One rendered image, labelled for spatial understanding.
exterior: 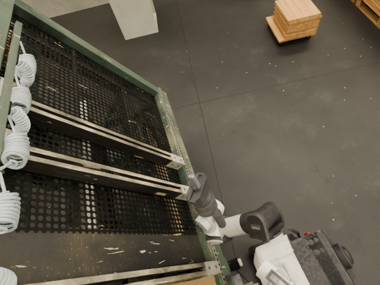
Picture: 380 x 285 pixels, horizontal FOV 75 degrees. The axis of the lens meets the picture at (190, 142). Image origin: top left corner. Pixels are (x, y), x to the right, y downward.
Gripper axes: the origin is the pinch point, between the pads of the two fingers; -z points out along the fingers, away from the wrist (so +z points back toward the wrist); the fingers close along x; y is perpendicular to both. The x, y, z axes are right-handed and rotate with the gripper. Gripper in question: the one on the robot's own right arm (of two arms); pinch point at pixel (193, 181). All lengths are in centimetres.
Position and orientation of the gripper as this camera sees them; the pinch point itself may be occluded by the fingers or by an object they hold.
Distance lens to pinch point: 86.7
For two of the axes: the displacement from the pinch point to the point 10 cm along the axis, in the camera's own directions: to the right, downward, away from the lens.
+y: -9.0, -0.2, 4.4
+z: 3.1, 6.9, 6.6
